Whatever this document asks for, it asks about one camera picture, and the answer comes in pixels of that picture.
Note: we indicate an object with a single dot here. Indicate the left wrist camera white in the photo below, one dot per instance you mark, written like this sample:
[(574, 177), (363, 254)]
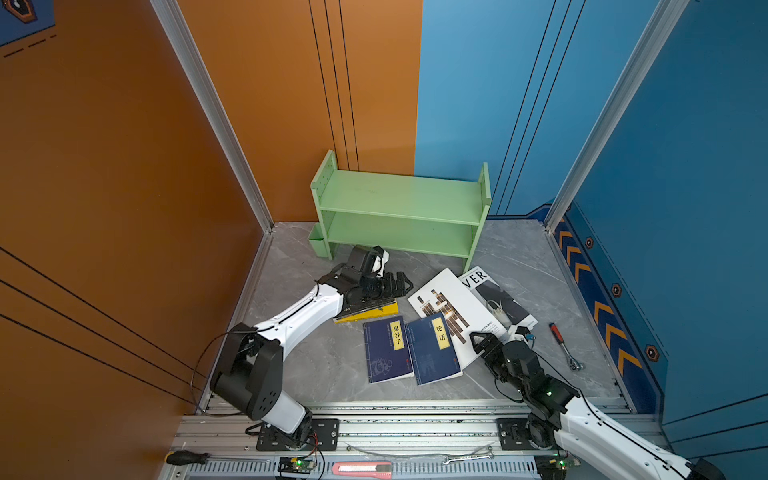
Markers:
[(381, 257)]

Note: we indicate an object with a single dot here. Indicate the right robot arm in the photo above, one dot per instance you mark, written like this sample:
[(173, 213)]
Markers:
[(561, 416)]

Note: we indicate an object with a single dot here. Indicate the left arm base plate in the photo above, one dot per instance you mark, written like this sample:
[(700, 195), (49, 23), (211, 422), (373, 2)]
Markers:
[(323, 434)]

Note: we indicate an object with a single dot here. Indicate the black book with gold title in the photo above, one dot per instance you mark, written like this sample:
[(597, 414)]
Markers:
[(354, 306)]

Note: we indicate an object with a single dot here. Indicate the aluminium rail frame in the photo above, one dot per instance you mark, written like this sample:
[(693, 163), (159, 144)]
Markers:
[(415, 437)]

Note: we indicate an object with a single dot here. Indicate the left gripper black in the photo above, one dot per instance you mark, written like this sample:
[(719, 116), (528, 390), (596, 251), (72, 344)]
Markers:
[(389, 291)]

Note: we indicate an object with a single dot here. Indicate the white book with brown blocks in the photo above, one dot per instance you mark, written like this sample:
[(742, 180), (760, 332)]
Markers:
[(463, 312)]

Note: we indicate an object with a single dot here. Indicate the silver open-end wrench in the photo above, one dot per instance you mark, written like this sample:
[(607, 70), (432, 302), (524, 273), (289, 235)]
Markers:
[(475, 455)]

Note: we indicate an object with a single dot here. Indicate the dark blue book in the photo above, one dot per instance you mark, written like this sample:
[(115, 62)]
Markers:
[(432, 352), (387, 351)]

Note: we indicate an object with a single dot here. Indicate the red utility knife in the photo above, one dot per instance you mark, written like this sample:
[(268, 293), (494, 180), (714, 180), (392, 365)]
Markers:
[(381, 470)]

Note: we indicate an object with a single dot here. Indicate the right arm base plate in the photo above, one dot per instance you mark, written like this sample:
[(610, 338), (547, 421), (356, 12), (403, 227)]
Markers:
[(514, 434)]

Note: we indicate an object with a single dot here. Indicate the dark blue book left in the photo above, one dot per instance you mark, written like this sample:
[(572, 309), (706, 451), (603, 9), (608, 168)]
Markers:
[(387, 351)]

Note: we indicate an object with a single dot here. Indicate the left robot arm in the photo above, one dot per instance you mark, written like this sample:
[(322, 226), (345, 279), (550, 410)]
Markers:
[(248, 373)]

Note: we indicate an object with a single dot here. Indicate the white LOVER magazine book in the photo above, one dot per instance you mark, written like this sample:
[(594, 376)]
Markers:
[(498, 302)]

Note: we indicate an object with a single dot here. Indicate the black handled screwdriver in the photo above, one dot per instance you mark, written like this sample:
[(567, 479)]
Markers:
[(185, 457)]

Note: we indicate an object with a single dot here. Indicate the right green circuit board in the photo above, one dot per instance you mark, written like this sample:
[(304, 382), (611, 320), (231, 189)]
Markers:
[(555, 468)]

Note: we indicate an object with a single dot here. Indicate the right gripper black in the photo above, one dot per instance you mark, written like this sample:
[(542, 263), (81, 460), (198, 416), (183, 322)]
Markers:
[(489, 340)]

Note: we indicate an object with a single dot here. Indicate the yellow book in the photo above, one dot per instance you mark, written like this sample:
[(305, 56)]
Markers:
[(384, 310)]

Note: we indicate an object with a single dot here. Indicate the green wooden two-tier shelf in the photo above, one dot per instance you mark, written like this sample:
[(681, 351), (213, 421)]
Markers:
[(404, 213)]

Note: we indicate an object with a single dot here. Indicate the dark blue book right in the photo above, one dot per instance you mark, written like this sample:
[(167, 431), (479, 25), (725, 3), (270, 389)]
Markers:
[(432, 352)]

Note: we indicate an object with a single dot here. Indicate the green circuit board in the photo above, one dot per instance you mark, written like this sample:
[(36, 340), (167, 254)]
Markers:
[(297, 468), (555, 468)]

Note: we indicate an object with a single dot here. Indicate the left green circuit board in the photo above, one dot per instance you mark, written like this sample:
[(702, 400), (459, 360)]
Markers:
[(297, 468)]

